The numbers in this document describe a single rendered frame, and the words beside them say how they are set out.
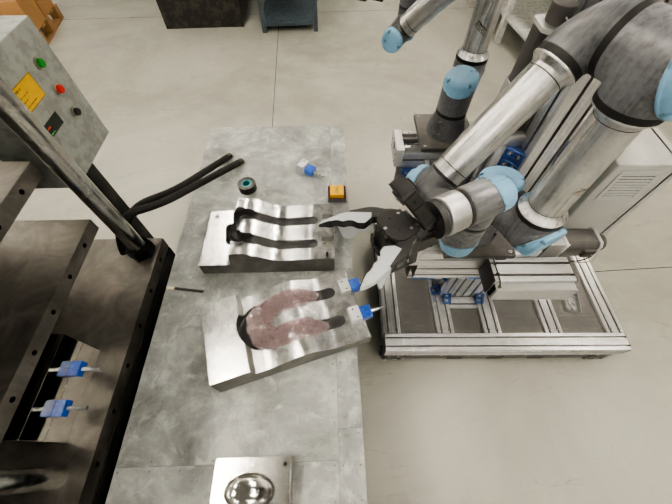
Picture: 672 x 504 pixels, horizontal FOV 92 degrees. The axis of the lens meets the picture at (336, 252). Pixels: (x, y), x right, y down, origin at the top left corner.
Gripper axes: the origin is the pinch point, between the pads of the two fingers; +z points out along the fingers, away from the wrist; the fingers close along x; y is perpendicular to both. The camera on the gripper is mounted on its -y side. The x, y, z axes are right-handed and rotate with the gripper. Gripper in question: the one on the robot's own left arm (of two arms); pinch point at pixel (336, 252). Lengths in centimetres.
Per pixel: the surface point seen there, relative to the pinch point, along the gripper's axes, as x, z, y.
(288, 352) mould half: 14, 13, 55
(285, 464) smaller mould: -12, 25, 62
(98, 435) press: 20, 73, 65
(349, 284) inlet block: 27, -15, 56
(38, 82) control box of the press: 99, 50, -3
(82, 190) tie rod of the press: 73, 51, 19
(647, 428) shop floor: -63, -137, 156
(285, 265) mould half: 46, 3, 55
